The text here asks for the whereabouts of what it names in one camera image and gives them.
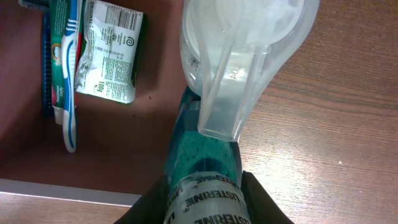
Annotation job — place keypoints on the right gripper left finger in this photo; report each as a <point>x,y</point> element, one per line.
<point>150,208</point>

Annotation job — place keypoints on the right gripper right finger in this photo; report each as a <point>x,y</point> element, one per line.
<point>261,207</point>

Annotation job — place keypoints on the teal mouthwash bottle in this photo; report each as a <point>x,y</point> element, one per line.
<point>204,173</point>

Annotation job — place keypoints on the green white soap packet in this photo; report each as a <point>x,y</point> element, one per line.
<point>106,67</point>

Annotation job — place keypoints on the purple foam soap bottle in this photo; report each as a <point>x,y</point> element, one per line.
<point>232,49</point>

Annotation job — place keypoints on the blue white toothbrush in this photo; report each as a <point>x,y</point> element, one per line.
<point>69,50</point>

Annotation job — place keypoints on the green white toothpaste tube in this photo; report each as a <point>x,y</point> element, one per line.
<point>59,14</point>

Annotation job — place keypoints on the white cardboard box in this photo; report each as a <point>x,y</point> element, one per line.
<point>120,148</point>

